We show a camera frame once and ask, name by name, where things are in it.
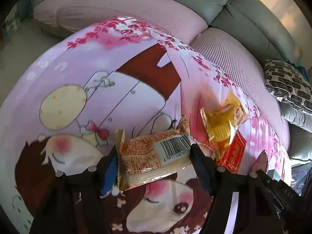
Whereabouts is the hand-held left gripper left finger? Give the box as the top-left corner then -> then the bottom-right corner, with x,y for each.
29,149 -> 118,234

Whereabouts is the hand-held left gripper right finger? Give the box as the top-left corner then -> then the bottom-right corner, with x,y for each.
190,144 -> 285,234

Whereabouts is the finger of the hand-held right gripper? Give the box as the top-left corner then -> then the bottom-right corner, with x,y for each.
265,175 -> 306,225

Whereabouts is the beige snack packet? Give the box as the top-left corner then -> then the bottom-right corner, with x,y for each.
115,114 -> 192,192

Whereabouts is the red-orange snack packet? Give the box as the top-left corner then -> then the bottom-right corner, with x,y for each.
216,132 -> 247,174

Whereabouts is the yellow snack packet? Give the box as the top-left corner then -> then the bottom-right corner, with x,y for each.
200,90 -> 247,157

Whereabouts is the grey pillow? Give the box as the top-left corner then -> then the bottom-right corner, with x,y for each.
280,101 -> 312,133

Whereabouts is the pink printed blanket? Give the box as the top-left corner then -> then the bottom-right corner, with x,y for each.
0,17 -> 293,234

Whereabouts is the black and white patterned pillow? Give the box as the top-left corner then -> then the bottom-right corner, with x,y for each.
264,59 -> 312,115

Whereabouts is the grey sofa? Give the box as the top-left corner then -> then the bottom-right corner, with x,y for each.
32,0 -> 312,167

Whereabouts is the pink sofa cover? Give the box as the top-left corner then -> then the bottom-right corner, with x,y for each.
33,0 -> 291,152

